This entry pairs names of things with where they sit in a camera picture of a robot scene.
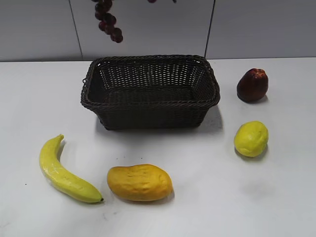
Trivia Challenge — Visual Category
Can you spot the purple grape bunch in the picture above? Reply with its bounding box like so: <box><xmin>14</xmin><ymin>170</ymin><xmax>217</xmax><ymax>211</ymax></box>
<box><xmin>91</xmin><ymin>0</ymin><xmax>177</xmax><ymax>43</ymax></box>

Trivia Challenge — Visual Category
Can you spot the black woven basket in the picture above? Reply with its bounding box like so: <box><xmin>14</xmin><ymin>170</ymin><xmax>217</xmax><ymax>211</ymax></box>
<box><xmin>80</xmin><ymin>55</ymin><xmax>220</xmax><ymax>130</ymax></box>

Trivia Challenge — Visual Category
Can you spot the orange mango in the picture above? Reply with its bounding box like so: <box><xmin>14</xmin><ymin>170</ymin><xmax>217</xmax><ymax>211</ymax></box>
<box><xmin>107</xmin><ymin>164</ymin><xmax>173</xmax><ymax>201</ymax></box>

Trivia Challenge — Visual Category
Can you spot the yellow lemon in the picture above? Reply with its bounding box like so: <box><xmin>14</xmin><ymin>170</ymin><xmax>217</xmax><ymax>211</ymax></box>
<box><xmin>234</xmin><ymin>120</ymin><xmax>269</xmax><ymax>158</ymax></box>

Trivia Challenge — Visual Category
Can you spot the dark red apple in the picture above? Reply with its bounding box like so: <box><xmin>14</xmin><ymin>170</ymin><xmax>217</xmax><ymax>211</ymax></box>
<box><xmin>237</xmin><ymin>68</ymin><xmax>269</xmax><ymax>103</ymax></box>

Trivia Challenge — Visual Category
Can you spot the yellow banana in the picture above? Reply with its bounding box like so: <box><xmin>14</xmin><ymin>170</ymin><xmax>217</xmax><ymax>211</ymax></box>
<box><xmin>39</xmin><ymin>134</ymin><xmax>103</xmax><ymax>203</ymax></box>

